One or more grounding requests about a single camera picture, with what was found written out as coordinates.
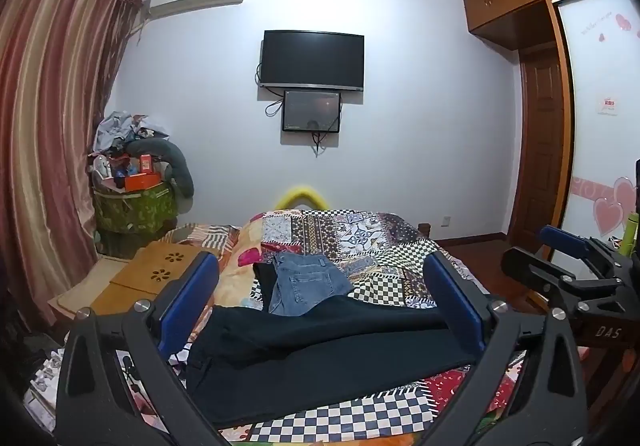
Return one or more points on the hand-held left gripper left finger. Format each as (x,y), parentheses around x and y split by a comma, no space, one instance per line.
(196,291)

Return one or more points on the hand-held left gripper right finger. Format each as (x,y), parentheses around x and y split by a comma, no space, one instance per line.
(454,293)

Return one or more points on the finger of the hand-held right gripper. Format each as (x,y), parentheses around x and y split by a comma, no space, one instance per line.
(565,238)
(530,266)

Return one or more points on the dark teal pants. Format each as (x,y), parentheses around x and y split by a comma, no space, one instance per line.
(320,351)

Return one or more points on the orange floral bedsheet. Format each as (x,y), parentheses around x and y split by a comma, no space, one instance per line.
(237,271)

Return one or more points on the wooden lap table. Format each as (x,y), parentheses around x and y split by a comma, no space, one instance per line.
(150,271)

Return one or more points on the striped cloth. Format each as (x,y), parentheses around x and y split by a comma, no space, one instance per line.
(205,233)

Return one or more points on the light green bottle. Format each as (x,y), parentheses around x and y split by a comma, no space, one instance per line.
(632,231)

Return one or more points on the black cloth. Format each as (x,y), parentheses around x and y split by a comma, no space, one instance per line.
(264,283)

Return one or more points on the patchwork quilt bed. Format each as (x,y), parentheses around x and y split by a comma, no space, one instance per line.
(380,246)

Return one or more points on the green patterned storage bin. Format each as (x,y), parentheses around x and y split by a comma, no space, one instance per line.
(135,206)

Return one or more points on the blue denim jeans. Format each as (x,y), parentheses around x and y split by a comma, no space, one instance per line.
(302,283)

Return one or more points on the white heart-print sliding door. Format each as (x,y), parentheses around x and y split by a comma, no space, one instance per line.
(600,126)

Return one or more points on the orange box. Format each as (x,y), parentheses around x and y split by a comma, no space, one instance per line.
(142,181)

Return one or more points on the grey stuffed pillow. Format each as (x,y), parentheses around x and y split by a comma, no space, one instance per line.
(170,161)

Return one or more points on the yellow curved object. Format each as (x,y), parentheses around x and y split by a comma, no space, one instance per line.
(299,198)

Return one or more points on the pile of crumpled clothes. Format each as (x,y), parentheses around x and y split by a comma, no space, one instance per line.
(127,131)

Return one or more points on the striped pink curtain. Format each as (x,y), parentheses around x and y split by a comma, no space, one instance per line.
(55,116)

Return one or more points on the small black wall monitor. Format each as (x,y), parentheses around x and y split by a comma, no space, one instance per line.
(311,111)

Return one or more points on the black wall television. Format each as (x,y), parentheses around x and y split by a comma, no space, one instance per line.
(312,60)

